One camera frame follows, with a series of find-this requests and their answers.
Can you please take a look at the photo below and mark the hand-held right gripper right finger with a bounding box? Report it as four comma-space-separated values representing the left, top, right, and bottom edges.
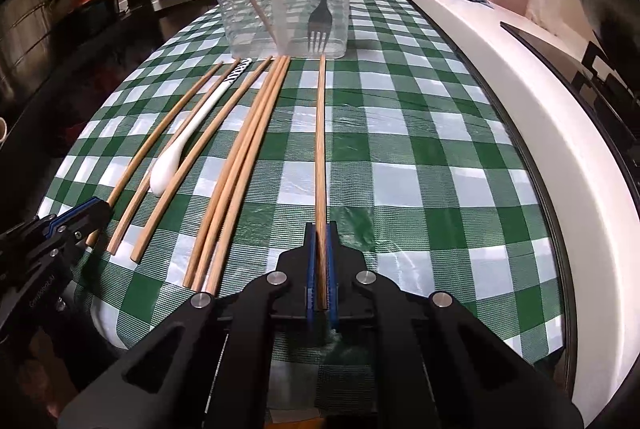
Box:
325, 221, 586, 429

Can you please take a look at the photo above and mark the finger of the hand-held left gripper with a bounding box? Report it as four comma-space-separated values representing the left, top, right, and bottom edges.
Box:
30, 216, 113, 280
0, 198, 115, 246

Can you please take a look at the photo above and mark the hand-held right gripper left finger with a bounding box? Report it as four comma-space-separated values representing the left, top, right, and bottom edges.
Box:
57, 221, 321, 429

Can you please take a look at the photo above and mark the white spoon with striped handle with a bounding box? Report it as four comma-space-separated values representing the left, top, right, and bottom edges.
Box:
150, 58, 253, 196

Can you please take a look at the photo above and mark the row of wooden chopsticks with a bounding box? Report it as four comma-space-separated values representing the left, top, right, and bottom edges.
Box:
86, 54, 292, 297

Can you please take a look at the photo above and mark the green checkered tablecloth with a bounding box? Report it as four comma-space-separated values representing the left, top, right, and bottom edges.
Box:
42, 0, 578, 429

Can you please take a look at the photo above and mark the large steel stockpot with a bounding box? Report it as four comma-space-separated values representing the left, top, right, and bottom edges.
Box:
0, 0, 56, 102

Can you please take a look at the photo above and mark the black glass cooktop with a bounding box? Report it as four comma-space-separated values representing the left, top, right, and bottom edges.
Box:
500, 22, 640, 190

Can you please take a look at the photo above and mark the black burner grate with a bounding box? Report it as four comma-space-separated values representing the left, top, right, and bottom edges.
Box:
572, 42, 640, 150

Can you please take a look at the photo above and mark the stainless steel wok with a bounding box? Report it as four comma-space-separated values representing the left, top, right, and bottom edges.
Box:
571, 0, 640, 80

